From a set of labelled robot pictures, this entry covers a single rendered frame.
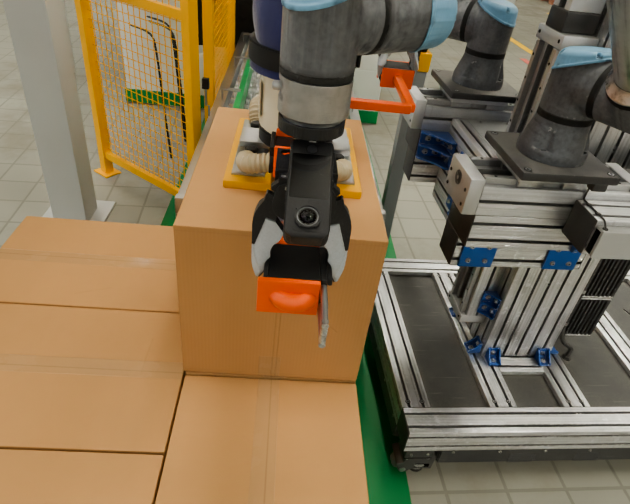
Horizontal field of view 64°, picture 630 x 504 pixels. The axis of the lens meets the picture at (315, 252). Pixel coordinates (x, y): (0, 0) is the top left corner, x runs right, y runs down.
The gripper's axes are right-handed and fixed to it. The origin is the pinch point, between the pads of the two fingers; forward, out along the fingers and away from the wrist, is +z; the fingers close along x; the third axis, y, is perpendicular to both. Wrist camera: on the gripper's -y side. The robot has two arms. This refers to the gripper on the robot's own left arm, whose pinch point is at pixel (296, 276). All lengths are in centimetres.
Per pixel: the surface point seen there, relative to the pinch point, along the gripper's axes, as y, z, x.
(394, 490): 33, 108, -38
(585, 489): 36, 108, -101
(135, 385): 24, 53, 32
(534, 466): 44, 108, -87
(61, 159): 162, 71, 104
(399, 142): 151, 45, -45
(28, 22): 162, 14, 105
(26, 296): 51, 53, 66
